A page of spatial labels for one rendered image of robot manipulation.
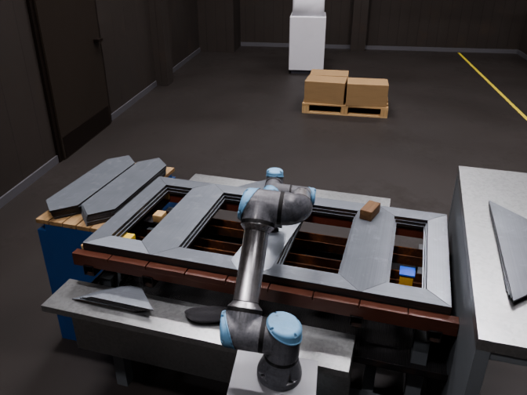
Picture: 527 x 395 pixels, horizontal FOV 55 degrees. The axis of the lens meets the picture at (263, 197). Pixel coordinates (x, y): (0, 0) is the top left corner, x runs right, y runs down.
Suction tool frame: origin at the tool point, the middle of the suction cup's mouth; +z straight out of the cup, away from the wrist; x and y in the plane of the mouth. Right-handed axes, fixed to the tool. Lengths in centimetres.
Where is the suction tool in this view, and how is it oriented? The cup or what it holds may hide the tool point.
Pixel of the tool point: (274, 232)
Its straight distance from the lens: 235.2
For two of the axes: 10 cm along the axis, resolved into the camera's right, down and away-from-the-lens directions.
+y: -9.7, -1.0, 2.0
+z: 0.0, 8.9, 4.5
